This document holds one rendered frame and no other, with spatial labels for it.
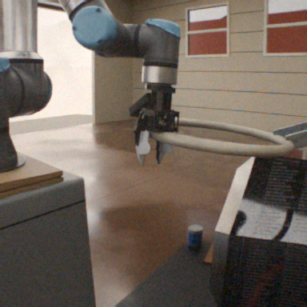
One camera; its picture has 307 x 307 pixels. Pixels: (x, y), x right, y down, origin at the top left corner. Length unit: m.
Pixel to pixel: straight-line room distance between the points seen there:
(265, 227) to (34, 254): 0.72
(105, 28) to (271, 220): 0.78
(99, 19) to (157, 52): 0.18
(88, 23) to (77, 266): 0.61
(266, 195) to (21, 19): 0.96
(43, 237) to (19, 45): 0.53
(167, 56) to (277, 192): 0.62
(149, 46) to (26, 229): 0.52
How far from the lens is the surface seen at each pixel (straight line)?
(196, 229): 2.07
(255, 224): 1.06
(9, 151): 0.80
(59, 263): 0.81
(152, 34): 0.76
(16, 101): 0.82
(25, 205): 0.69
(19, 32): 0.92
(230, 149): 0.71
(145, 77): 0.76
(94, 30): 0.65
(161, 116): 0.76
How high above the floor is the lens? 1.07
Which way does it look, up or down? 13 degrees down
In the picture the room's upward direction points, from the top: straight up
